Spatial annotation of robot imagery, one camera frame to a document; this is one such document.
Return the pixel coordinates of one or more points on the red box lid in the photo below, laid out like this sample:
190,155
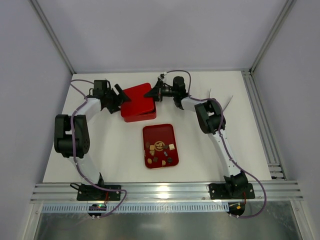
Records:
136,94

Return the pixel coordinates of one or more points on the white slotted cable duct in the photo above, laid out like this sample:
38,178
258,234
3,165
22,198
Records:
135,207

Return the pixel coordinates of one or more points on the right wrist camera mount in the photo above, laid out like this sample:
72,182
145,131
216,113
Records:
162,76

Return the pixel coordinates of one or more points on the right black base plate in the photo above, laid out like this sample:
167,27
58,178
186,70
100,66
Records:
221,191

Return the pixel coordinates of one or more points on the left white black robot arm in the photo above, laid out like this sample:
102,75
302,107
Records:
72,139

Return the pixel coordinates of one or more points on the red chocolate tray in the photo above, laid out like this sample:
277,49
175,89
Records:
159,135

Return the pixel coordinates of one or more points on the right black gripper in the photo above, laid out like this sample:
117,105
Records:
160,90

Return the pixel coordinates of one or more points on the right aluminium frame post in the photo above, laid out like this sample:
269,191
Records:
275,29

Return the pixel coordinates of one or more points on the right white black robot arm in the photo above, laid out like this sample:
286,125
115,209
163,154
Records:
211,120

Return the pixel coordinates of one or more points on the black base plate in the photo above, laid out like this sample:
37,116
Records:
91,193
221,191

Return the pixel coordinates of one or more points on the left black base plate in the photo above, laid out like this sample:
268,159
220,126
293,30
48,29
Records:
91,193

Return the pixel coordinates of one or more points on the metal serving tongs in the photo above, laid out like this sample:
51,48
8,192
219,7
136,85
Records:
225,103

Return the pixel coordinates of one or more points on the cream square chocolate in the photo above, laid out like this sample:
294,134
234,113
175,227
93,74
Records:
171,147

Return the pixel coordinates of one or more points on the left aluminium frame post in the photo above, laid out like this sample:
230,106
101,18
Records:
51,33

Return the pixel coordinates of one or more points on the red compartment chocolate box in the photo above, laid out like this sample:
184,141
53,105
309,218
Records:
138,113

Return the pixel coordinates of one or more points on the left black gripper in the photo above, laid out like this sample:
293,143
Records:
113,99

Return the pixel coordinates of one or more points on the aluminium frame post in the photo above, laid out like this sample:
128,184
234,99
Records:
275,29
51,33

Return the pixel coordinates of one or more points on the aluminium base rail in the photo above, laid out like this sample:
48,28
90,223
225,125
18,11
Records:
275,190

